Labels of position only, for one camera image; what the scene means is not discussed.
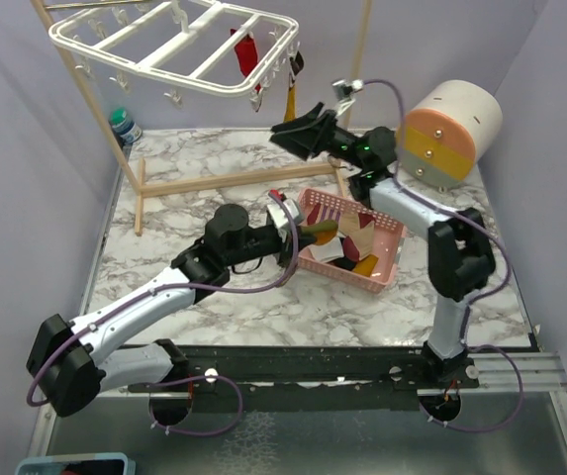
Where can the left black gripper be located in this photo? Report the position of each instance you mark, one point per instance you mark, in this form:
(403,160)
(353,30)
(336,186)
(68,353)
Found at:
(289,242)

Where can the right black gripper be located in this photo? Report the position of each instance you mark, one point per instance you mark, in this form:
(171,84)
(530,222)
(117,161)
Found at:
(306,140)

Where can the olive striped sock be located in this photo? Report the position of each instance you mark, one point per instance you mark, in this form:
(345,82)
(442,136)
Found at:
(320,230)

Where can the white sock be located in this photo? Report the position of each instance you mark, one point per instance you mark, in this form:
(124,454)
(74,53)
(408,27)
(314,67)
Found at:
(327,252)

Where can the black sock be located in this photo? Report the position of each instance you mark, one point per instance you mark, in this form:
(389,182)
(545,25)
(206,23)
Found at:
(344,263)

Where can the maroon beige purple-striped sock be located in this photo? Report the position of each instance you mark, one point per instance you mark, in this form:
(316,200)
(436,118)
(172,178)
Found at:
(355,230)

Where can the mustard striped-cuff sock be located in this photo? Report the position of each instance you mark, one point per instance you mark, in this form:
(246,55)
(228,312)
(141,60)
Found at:
(365,266)

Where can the red patterned sock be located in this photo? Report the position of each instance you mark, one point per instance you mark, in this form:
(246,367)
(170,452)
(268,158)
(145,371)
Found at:
(246,54)

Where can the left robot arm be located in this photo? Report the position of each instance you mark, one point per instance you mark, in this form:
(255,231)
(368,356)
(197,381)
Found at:
(72,362)

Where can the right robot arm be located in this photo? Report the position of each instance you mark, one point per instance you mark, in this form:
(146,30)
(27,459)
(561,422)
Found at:
(460,259)

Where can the white plastic clip hanger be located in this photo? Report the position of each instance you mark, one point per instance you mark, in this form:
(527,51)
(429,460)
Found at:
(94,28)

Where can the pink plastic basket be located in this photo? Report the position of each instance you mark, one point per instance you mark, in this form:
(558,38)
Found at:
(388,238)

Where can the white round drawer cabinet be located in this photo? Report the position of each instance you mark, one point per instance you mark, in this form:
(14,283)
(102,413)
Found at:
(448,132)

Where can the teal lidded jar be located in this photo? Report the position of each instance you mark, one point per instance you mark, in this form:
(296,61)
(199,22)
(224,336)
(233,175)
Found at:
(124,126)

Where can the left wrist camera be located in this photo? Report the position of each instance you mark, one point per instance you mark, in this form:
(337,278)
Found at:
(283,213)

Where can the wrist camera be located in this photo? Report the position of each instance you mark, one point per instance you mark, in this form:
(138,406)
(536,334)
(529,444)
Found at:
(283,213)
(345,92)

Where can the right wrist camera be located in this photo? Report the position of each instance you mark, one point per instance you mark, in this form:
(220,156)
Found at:
(345,92)

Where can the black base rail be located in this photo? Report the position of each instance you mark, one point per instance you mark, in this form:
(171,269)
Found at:
(220,379)

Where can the wooden clothes rack frame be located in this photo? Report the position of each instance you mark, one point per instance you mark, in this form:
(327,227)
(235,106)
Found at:
(136,179)

